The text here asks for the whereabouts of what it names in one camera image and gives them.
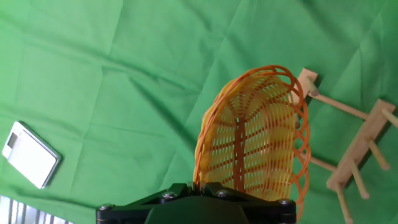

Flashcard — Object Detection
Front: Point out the yellow orange woven basket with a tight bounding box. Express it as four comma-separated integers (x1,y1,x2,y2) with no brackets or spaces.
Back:
193,64,312,223

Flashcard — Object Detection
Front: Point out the green cloth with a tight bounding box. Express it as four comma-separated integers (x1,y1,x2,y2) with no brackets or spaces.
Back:
0,0,398,224

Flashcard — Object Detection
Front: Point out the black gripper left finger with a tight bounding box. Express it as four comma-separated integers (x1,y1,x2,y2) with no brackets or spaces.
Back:
95,182,197,224

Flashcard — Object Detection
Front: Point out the wooden peg dish rack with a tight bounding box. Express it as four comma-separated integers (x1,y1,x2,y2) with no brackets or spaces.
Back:
290,67,398,224

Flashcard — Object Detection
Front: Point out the silver kitchen scale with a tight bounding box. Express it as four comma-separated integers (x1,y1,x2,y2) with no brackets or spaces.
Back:
1,120,62,190

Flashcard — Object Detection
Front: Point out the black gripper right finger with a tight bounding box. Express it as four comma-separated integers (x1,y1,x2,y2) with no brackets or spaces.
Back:
198,182,296,224

